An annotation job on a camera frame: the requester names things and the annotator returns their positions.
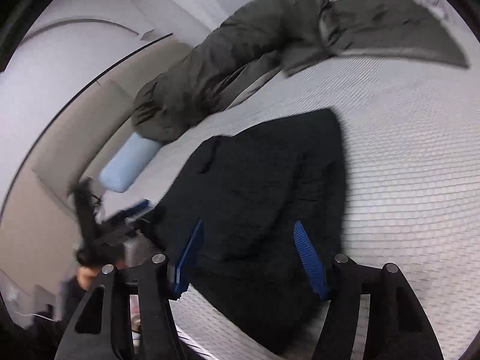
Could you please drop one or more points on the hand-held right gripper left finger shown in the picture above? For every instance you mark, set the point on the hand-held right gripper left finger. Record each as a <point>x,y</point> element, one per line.
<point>187,258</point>

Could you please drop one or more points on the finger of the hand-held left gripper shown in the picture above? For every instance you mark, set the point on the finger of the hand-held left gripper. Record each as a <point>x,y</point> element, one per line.
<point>83,210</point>
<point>135,208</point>

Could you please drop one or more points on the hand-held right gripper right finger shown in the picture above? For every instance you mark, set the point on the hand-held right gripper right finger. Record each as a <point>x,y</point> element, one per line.
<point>309,258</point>

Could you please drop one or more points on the black pants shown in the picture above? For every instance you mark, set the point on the black pants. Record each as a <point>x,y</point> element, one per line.
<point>262,176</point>

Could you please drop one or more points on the person's left hand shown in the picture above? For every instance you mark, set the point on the person's left hand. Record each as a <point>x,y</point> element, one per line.
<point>88,277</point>

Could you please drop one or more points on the light blue pillow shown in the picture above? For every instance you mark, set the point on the light blue pillow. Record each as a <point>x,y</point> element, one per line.
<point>127,165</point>

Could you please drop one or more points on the white patterned bed mattress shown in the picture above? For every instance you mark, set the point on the white patterned bed mattress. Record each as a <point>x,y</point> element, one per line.
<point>393,157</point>

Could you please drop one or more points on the grey garment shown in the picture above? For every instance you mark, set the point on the grey garment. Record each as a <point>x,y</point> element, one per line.
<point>225,63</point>

